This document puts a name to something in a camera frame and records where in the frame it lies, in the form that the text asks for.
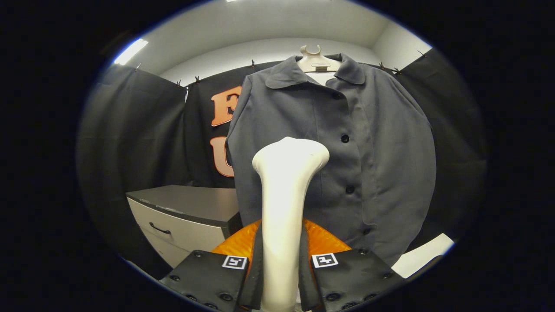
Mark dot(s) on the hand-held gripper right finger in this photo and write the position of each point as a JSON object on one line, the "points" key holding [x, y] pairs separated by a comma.
{"points": [[355, 277]]}

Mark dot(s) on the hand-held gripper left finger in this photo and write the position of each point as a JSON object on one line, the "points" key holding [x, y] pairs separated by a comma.
{"points": [[208, 277]]}

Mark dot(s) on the white garment steamer head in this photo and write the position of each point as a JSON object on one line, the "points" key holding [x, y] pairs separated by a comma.
{"points": [[284, 195]]}

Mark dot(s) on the grey button-up shirt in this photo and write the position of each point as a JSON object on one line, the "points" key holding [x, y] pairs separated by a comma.
{"points": [[390, 173]]}

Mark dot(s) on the cream garment hanger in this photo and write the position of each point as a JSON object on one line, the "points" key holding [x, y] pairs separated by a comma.
{"points": [[316, 60]]}

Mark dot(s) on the white cabinet with dark top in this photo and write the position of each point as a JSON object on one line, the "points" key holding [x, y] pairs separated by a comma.
{"points": [[190, 229]]}

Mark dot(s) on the white side table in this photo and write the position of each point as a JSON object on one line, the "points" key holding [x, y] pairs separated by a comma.
{"points": [[420, 258]]}

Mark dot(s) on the ceiling light strip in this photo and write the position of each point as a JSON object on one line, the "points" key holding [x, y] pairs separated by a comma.
{"points": [[130, 52]]}

